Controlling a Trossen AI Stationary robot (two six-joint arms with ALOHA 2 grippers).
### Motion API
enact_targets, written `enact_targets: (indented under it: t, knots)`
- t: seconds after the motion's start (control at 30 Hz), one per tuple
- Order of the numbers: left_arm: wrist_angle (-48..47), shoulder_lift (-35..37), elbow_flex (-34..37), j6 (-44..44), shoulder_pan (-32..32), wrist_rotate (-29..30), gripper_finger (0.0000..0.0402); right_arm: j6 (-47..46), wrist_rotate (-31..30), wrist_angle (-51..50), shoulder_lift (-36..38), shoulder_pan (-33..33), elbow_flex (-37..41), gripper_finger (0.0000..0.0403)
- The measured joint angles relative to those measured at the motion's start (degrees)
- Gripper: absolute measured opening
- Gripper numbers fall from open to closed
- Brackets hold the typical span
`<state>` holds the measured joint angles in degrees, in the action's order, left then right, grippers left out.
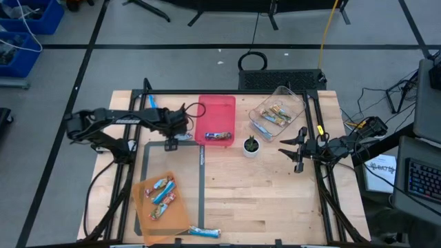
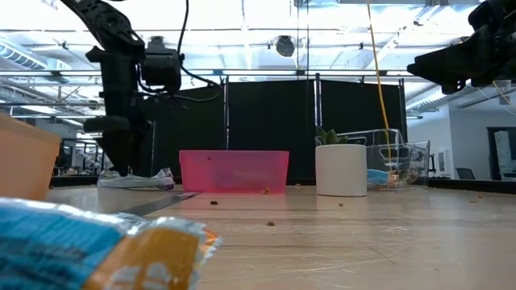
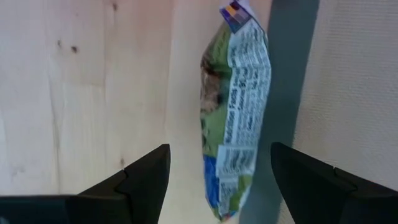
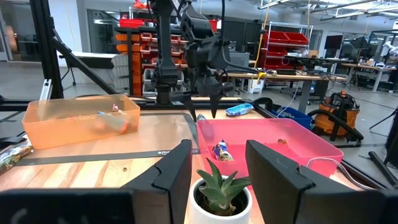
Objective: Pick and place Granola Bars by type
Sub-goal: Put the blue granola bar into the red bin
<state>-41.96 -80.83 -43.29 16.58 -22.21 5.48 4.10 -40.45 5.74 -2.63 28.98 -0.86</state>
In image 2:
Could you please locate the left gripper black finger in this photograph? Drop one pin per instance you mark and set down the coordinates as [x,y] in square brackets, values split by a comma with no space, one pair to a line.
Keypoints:
[119,149]

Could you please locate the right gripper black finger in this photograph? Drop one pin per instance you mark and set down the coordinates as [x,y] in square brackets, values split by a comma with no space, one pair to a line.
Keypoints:
[463,56]
[453,86]

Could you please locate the light blue granola bar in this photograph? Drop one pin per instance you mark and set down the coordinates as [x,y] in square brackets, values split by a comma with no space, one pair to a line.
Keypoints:
[149,182]

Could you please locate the orange translucent plastic bin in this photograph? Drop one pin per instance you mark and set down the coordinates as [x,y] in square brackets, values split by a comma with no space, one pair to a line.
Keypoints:
[24,161]

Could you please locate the blue dark-ended granola bar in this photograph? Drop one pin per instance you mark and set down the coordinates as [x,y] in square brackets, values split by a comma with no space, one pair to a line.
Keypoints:
[378,177]

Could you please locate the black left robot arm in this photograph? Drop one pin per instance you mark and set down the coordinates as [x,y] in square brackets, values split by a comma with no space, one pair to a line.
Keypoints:
[105,24]

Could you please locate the blue orange-ended granola bar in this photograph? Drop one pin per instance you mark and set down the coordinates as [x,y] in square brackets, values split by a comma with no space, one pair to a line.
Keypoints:
[60,249]

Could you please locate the grey tape rectangle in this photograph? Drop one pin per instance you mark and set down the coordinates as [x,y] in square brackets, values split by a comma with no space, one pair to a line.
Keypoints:
[161,204]

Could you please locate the clear plastic bin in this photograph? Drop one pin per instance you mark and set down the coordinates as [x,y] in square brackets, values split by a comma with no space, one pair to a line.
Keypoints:
[415,157]

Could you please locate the distant dark chair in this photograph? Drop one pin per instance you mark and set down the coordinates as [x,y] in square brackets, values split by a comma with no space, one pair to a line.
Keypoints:
[465,174]

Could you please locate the pink translucent plastic bin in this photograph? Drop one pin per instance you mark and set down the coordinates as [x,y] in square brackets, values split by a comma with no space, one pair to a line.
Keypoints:
[242,169]

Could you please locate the small plant in white pot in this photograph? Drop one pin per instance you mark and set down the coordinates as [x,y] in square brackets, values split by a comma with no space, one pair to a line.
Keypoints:
[340,169]

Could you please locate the black ceiling spotlight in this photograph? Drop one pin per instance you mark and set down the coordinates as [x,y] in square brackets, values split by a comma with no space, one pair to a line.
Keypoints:
[285,46]

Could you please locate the white wall box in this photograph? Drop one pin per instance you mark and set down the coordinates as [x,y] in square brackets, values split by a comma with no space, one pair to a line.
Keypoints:
[443,161]

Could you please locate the black aluminium rig frame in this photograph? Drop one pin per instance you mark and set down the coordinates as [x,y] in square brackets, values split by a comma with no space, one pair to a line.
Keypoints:
[471,186]

